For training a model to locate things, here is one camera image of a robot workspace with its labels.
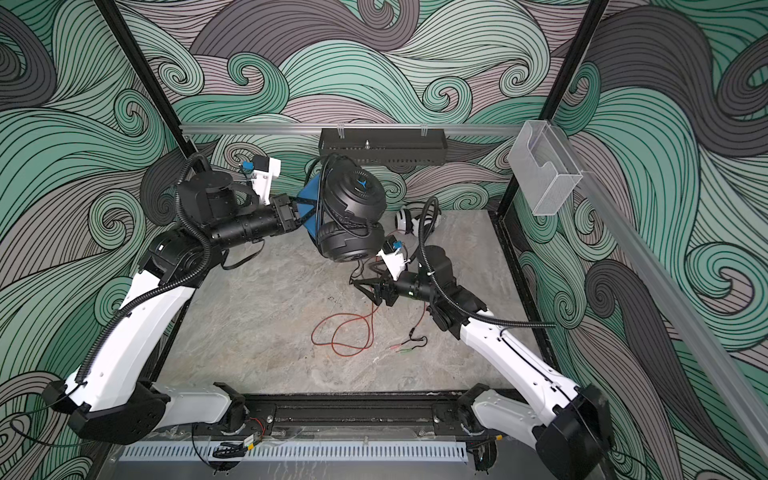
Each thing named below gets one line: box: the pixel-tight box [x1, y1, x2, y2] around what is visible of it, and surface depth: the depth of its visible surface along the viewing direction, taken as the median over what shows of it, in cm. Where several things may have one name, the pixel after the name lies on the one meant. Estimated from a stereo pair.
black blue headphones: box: [298, 153, 387, 262], surface depth 41 cm
